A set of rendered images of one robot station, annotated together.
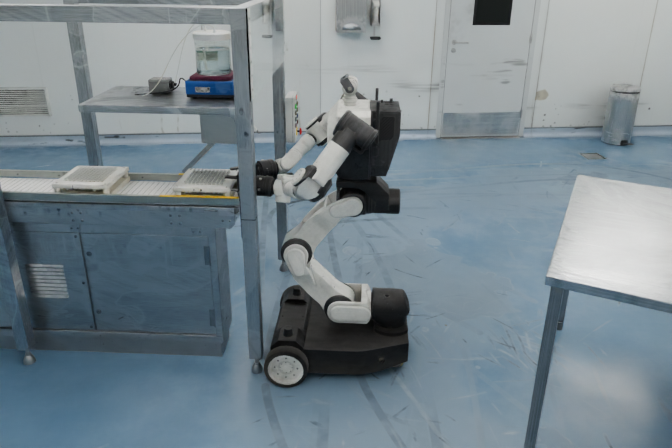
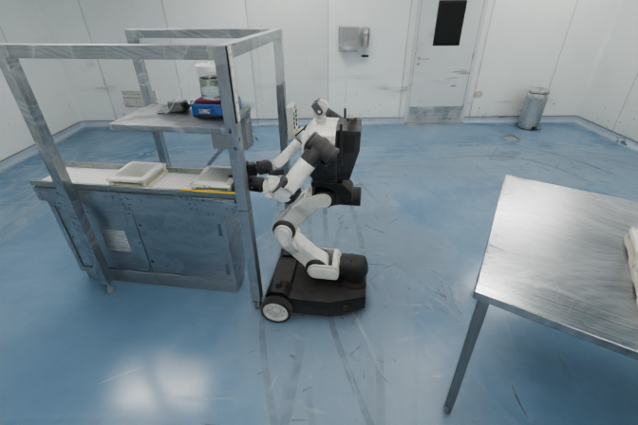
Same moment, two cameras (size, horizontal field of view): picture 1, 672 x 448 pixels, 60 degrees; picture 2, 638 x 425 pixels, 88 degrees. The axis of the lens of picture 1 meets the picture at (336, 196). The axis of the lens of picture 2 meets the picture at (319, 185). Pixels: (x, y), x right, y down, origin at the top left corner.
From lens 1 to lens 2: 0.78 m
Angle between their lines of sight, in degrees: 9
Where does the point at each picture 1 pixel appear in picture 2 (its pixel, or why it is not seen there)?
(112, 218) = (149, 203)
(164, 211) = (184, 200)
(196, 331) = (217, 277)
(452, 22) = (418, 44)
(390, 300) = (353, 265)
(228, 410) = (234, 340)
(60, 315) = (128, 262)
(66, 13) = (85, 51)
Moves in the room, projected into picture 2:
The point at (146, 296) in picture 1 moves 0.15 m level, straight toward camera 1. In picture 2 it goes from (182, 253) to (179, 268)
